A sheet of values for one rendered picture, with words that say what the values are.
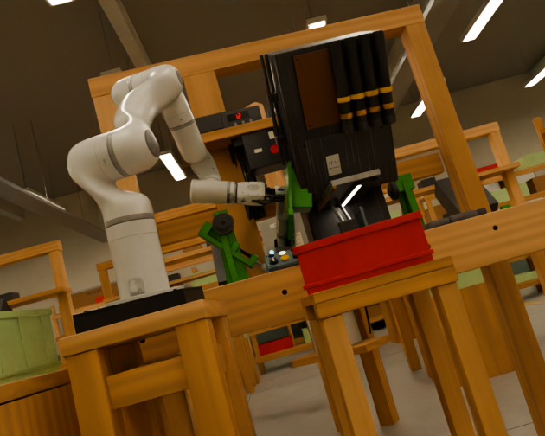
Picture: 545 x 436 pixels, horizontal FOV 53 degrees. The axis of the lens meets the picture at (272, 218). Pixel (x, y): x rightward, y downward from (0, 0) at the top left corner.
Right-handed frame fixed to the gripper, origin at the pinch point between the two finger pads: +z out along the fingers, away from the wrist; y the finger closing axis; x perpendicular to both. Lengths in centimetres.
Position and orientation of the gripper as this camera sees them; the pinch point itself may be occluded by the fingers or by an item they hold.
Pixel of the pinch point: (278, 195)
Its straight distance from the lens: 198.2
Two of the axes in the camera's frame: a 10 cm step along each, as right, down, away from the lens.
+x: -0.8, 8.3, 5.5
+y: -0.3, -5.6, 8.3
